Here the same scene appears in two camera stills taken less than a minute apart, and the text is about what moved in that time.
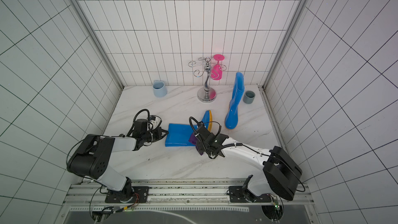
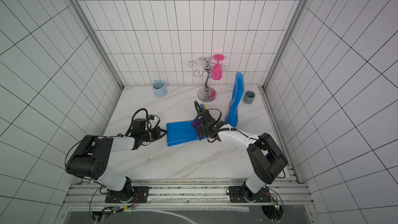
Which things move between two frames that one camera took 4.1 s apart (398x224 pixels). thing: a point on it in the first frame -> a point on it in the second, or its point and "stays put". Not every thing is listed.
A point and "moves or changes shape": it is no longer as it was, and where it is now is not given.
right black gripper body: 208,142 -> 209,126
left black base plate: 134,194 stays put
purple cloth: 193,139 moves or changes shape
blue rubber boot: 179,135 moves or changes shape
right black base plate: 238,194 stays put
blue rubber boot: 231,118 stays put
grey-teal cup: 249,97 stays put
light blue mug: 159,89 stays put
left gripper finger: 160,130 stays put
